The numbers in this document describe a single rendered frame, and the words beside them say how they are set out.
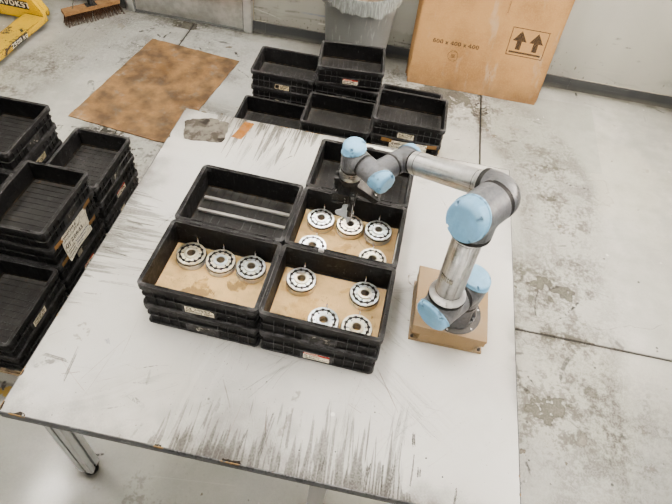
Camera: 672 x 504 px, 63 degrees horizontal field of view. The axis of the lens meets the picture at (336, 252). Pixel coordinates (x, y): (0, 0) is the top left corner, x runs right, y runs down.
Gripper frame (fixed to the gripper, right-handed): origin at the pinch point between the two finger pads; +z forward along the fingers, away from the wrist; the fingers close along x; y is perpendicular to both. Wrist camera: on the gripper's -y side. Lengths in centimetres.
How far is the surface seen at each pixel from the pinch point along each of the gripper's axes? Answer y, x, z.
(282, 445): 3, 81, 15
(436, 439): -43, 67, 17
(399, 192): -16.1, -28.0, 15.4
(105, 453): 79, 85, 86
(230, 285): 34.2, 35.3, 7.8
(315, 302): 4.5, 34.2, 7.9
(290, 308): 12.1, 38.8, 7.3
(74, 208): 123, -3, 44
